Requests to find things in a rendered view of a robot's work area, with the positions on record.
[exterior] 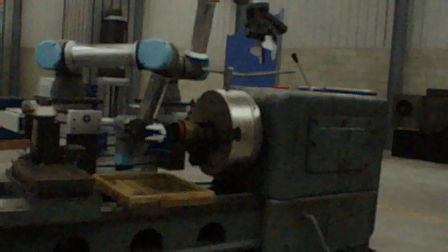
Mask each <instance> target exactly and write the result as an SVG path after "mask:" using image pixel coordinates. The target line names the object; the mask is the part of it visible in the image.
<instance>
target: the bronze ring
mask: <svg viewBox="0 0 448 252"><path fill-rule="evenodd" d="M169 128H170V131H169V134H170V140H171V141H172V142H173V143H179V144H180V145H193V143H194V141H198V140H199V139H196V134H197V131H196V128H200V126H199V125H198V124H194V121H193V120H180V121H179V122H173V123H172V124H171V125H170V127H169Z"/></svg>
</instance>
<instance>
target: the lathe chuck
mask: <svg viewBox="0 0 448 252"><path fill-rule="evenodd" d="M229 91H230V92H225V91H222V90H206V91H205V92H202V98H203V101H204V103H205V109H206V112H207V114H208V120H212V121H213V122H214V125H212V126H211V127H210V128H236V127H238V128H240V136H239V139H238V142H236V140H233V139H213V140H214V143H213V144H212V145H208V148H207V150H206V153H205V157H204V159H203V164H202V166H201V168H200V171H201V172H203V174H205V175H208V176H219V175H236V174H238V172H241V170H242V169H244V167H245V166H246V165H247V163H248V161H249V158H250V157H251V155H252V150H253V147H254V142H255V123H254V118H253V115H252V110H251V109H250V106H249V103H248V102H247V100H246V99H245V98H244V96H243V95H241V94H240V93H239V92H236V91H233V90H229ZM236 162H239V163H240V165H239V166H238V167H236V168H232V167H231V166H232V165H233V164H235V163H236Z"/></svg>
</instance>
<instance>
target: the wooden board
mask: <svg viewBox="0 0 448 252"><path fill-rule="evenodd" d="M92 176H93V178H95V184H94V187H95V188H96V189H98V190H99V191H100V192H103V193H104V194H106V195H107V196H108V197H110V198H111V199H112V200H115V202H117V203H119V204H120V205H122V206H123V207H124V206H125V207H124V208H127V209H128V210H129V211H131V210H139V209H157V208H165V207H174V206H187V205H189V206H190V205H198V204H214V194H215V193H214V191H211V190H209V189H207V188H203V187H202V186H200V185H196V184H194V183H191V182H189V181H187V180H184V179H183V178H181V177H178V176H175V175H174V174H170V173H168V172H167V173H166V172H157V173H156V172H151V173H149V172H143V173H132V174H131V173H130V174H128V173H124V174H113V173H108V174H93V175H92ZM154 177H155V178H158V177H162V178H164V177H165V178H164V179H161V180H160V181H158V180H159V178H158V179H156V181H157V182H156V183H158V182H161V181H163V183H161V184H159V183H158V184H154V183H155V182H153V180H154V181H155V178H154ZM100 178H101V179H100ZM134 178H135V179H134ZM143 178H145V179H143ZM146 178H148V179H149V178H150V179H149V180H147V179H146ZM151 178H154V179H151ZM166 178H167V179H166ZM112 179H113V180H112ZM116 179H117V180H118V181H117V180H116ZM119 179H124V180H122V181H121V180H119ZM126 179H127V180H126ZM129 179H130V180H129ZM133 179H134V180H133ZM103 180H104V181H103ZM106 180H107V181H106ZM114 180H115V181H114ZM136 180H139V181H136ZM166 180H167V182H166V183H167V185H166V184H164V181H166ZM168 180H170V181H169V182H168ZM172 180H173V181H174V183H175V182H177V183H178V184H181V185H180V186H179V185H178V184H177V183H175V186H174V184H173V185H172V187H171V185H169V184H172V183H173V181H172ZM133 181H134V182H133ZM148 181H149V182H148ZM150 181H152V182H150ZM171 181H172V182H171ZM144 182H145V183H144ZM116 183H117V184H116ZM138 183H139V184H140V185H139V184H138ZM127 184H130V185H127ZM163 184H164V186H162V185H163ZM118 186H119V187H118ZM168 186H170V187H171V188H170V187H168ZM177 186H179V187H177ZM181 186H185V187H186V188H185V187H184V188H183V187H181ZM175 187H177V188H181V189H176V190H177V191H176V190H175ZM172 188H174V189H172ZM187 188H190V190H193V193H192V191H191V193H190V192H189V191H188V190H189V189H187ZM173 190H175V192H173ZM180 190H181V191H184V190H185V191H186V193H184V192H185V191H184V192H181V191H180ZM178 191H180V192H178ZM194 191H196V192H194ZM198 191H199V192H198ZM127 193H129V194H127ZM133 193H134V195H133ZM138 193H139V194H141V193H142V194H143V195H139V194H138ZM148 193H149V194H150V195H149V194H148ZM153 193H154V195H153ZM156 193H157V194H156ZM174 193H175V194H174ZM144 194H147V195H144ZM159 194H160V195H159ZM161 194H162V195H161ZM148 195H149V196H148ZM155 195H157V196H155Z"/></svg>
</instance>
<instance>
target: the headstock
mask: <svg viewBox="0 0 448 252"><path fill-rule="evenodd" d="M229 90H233V91H241V92H246V93H247V94H248V95H249V96H250V97H251V98H252V99H253V100H254V101H255V103H256V105H257V106H258V110H259V112H260V117H261V120H262V126H263V139H262V145H261V148H260V153H259V155H258V159H257V161H256V162H255V164H254V165H253V166H252V168H251V169H249V171H248V172H246V173H244V174H241V175H219V176H211V177H214V178H216V179H218V180H222V181H224V182H225V183H230V184H231V185H235V186H237V187H239V188H243V189H245V190H247V191H251V192H253V193H257V194H259V195H261V196H265V197H267V198H271V199H273V200H279V201H282V200H291V199H294V198H297V197H306V196H314V195H328V194H339V193H347V192H356V191H372V190H379V181H380V174H381V167H382V151H383V144H384V136H385V122H386V114H387V107H388V102H387V99H386V98H385V97H383V96H363V95H353V94H343V93H322V92H311V91H301V90H281V89H271V88H260V87H239V86H230V88H229ZM269 123H270V124H269ZM265 166H266V167H265ZM258 176H259V177H258ZM251 180H252V181H251ZM271 182H272V183H271ZM266 191H267V192H266Z"/></svg>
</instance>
